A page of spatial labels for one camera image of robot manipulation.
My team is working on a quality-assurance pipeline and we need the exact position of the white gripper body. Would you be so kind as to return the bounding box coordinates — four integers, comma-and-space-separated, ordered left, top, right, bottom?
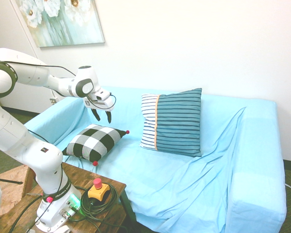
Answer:
83, 95, 116, 112

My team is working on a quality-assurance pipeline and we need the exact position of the black white checkered pillow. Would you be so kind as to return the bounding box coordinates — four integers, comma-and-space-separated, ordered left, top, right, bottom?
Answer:
62, 123, 130, 167

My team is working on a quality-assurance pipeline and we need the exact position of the teal white striped pillow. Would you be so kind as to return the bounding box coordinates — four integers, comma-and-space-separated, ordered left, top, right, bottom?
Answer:
139, 87, 203, 158

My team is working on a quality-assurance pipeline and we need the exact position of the yellow red emergency stop button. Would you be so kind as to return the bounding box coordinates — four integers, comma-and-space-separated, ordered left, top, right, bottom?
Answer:
87, 178, 111, 201

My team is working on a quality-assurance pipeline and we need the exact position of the flower painting canvas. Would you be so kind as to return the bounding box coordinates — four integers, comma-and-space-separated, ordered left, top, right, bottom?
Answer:
9, 0, 106, 48

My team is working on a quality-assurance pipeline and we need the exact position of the sofa with light blue cover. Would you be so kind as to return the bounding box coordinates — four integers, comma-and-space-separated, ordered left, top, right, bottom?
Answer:
24, 86, 288, 233

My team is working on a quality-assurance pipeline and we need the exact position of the rustic wooden table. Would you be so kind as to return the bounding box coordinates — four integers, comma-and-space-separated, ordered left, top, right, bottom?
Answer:
0, 162, 138, 233

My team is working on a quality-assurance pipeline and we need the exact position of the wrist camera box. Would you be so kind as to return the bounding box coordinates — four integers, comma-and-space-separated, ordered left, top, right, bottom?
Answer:
94, 90, 112, 101

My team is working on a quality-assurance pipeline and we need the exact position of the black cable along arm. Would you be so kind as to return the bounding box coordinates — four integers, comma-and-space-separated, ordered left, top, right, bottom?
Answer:
0, 59, 78, 76

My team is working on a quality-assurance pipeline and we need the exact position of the coiled black cable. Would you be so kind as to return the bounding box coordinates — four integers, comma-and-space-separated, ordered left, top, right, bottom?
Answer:
80, 186, 120, 220

